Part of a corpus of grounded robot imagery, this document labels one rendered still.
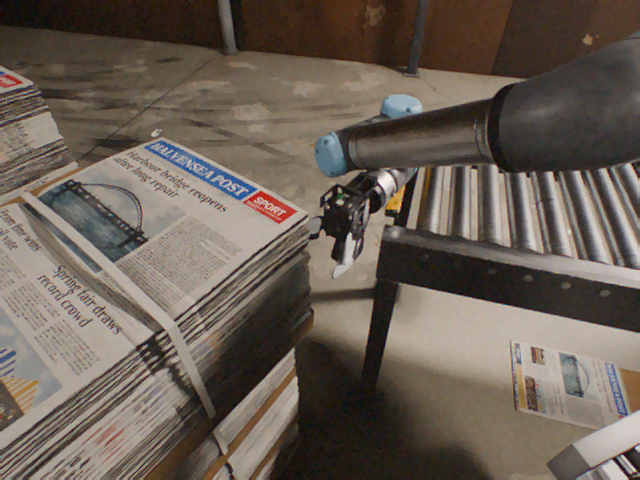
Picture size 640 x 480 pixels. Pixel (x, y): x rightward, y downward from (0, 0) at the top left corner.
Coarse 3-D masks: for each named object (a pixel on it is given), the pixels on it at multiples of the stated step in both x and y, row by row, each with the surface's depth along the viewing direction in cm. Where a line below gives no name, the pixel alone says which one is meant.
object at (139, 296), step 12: (36, 204) 44; (48, 216) 42; (60, 228) 40; (72, 228) 40; (84, 240) 39; (96, 252) 38; (108, 264) 37; (120, 276) 36; (132, 288) 35; (144, 300) 34; (156, 312) 34; (168, 324) 33
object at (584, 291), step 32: (384, 224) 81; (384, 256) 81; (416, 256) 79; (448, 256) 76; (480, 256) 75; (512, 256) 75; (544, 256) 75; (448, 288) 82; (480, 288) 80; (512, 288) 77; (544, 288) 75; (576, 288) 73; (608, 288) 71; (576, 320) 78; (608, 320) 76
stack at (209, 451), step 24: (288, 360) 71; (264, 384) 66; (240, 408) 62; (288, 408) 83; (216, 432) 58; (264, 432) 77; (192, 456) 56; (216, 456) 62; (240, 456) 71; (264, 456) 83; (288, 456) 101
